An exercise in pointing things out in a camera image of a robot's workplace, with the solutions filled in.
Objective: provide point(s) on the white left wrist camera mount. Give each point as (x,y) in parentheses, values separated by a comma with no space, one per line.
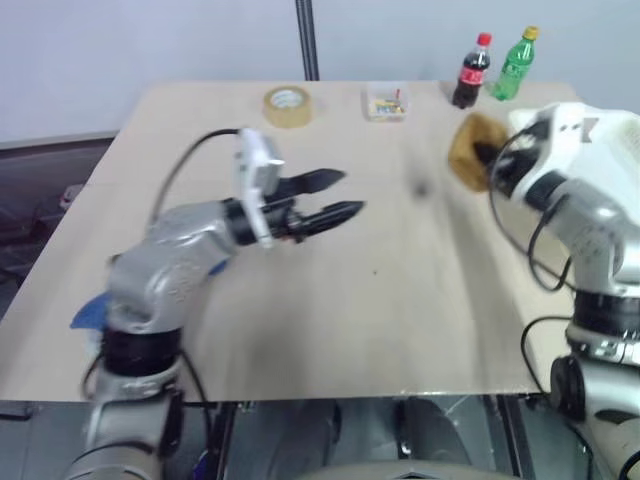
(260,160)

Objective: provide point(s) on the grey robot torso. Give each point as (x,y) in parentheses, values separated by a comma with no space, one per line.
(400,470)

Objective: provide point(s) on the black metal table leg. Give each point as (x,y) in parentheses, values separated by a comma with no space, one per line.
(510,440)
(222,440)

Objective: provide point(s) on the green soda bottle yellow cap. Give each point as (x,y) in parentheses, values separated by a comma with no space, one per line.
(515,70)

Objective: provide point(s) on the clear plastic box with clips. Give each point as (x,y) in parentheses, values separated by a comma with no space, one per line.
(386,106)

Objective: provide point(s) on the cola bottle red cap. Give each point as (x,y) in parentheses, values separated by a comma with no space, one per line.
(470,75)

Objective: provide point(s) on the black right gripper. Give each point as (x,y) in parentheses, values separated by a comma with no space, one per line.
(517,155)

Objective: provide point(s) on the brown packing tape roll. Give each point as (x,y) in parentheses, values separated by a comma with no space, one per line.
(287,112)

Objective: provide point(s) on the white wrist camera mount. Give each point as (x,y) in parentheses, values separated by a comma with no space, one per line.
(260,160)
(560,145)

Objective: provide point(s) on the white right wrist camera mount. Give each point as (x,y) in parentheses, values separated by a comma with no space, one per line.
(560,145)

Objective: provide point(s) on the black vertical pole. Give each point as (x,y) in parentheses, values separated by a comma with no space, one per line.
(307,40)

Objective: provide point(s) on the blue shoe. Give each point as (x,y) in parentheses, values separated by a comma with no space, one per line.
(203,462)

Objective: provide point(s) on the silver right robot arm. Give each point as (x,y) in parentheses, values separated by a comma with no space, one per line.
(595,225)

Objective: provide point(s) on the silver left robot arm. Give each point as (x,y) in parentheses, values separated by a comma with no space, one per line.
(170,260)

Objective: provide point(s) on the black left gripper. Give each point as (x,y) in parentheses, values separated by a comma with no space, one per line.
(286,215)

